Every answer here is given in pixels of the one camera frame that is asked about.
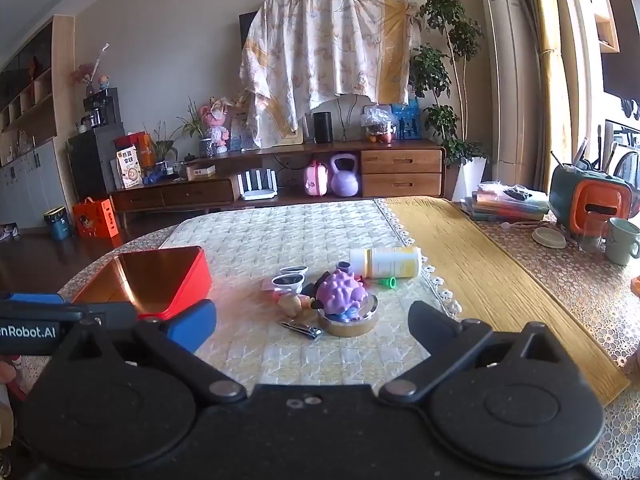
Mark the white snack box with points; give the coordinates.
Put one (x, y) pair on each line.
(128, 170)

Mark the black mini fridge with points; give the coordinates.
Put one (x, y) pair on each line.
(92, 165)

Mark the blue bucket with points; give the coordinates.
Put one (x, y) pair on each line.
(56, 224)

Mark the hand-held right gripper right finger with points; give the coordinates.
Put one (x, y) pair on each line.
(425, 322)

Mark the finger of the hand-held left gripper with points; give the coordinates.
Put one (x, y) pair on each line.
(30, 298)

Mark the wooden wall cabinet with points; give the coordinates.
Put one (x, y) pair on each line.
(30, 160)

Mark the white square planter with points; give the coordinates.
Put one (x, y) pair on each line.
(469, 180)

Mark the round pale lid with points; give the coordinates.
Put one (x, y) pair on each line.
(548, 237)

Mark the blue picture card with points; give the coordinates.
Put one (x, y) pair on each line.
(407, 120)

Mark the pale green mug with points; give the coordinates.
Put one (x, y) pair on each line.
(624, 242)

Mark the red metal tin box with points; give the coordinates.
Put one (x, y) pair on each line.
(145, 280)

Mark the black television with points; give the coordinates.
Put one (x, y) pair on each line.
(246, 30)

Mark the quilted pale mat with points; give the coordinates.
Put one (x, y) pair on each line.
(280, 230)

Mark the green plastic cap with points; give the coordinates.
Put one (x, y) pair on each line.
(388, 283)

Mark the small leafy potted plant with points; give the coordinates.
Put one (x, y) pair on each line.
(162, 147)

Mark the floral cloth cover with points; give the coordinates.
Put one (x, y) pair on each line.
(320, 50)

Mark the wooden wall shelf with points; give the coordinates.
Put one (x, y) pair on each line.
(607, 20)

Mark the plastic bag of snacks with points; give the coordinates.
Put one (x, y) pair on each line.
(378, 125)

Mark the pink toy suitcase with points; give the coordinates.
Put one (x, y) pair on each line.
(316, 180)

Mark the white router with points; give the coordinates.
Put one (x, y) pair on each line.
(257, 185)

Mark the black coffee machine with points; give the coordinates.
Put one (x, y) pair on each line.
(100, 107)

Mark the white bottle with yellow label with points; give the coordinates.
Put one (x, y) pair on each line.
(385, 262)

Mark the teal and orange storage box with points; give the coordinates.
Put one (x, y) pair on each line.
(595, 200)

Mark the pink plush doll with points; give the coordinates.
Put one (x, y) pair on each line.
(216, 125)

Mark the silver nail clipper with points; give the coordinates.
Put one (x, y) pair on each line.
(300, 330)

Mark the purple kettlebell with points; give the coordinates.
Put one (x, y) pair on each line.
(344, 182)

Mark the orange carton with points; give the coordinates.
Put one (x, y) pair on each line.
(95, 219)

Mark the black patterned pouch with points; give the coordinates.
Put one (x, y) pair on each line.
(517, 193)

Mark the yellow curtain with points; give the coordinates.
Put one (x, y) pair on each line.
(552, 85)

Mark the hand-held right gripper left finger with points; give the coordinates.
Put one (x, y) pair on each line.
(190, 321)

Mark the yellow ribbed mat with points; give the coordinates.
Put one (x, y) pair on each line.
(480, 270)

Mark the purple hexagonal container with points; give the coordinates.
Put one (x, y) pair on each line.
(344, 266)

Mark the tall potted tree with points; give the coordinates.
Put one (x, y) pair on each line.
(445, 20)

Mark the wooden TV cabinet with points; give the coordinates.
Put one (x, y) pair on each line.
(400, 162)

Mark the blue toy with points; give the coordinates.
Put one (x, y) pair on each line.
(155, 178)

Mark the potted plant in striped pot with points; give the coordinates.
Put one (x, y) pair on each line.
(205, 147)

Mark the small beige figurine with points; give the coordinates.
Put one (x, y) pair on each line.
(289, 305)

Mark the stack of books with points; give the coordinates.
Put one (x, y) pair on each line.
(500, 207)

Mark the covered standing air conditioner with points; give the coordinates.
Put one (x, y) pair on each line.
(510, 85)

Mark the orange gift bag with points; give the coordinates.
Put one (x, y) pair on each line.
(142, 147)

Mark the vase of dried flowers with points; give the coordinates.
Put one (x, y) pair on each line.
(89, 77)

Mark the black cylinder speaker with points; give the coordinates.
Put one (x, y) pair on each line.
(323, 127)

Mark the small white box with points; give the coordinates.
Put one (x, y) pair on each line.
(201, 172)

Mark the purple spiky toy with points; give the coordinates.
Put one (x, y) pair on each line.
(340, 290)

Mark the lace tablecloth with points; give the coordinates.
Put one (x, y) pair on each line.
(575, 285)

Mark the clear glass cup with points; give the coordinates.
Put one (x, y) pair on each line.
(591, 232)

